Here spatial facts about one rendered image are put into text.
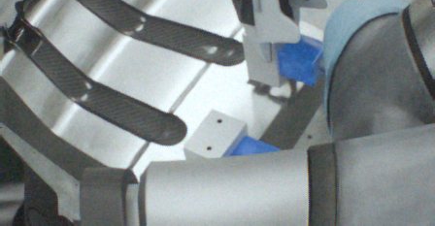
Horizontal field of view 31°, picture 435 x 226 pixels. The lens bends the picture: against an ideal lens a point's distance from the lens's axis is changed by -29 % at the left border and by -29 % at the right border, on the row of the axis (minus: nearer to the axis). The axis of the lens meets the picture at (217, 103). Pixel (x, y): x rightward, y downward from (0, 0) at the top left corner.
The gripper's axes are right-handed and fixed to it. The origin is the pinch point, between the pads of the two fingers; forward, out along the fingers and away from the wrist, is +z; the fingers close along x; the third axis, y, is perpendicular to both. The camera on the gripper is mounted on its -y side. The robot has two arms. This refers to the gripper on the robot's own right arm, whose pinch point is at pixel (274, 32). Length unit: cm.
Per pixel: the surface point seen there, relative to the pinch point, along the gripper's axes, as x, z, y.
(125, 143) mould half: -13.7, 6.5, -9.5
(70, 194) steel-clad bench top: -18.8, 14.8, -18.2
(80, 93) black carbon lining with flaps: -10.7, 5.5, -18.8
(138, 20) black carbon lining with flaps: 1.1, 3.8, -18.6
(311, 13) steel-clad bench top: 19.2, 11.1, -6.8
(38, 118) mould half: -17.4, 5.0, -21.5
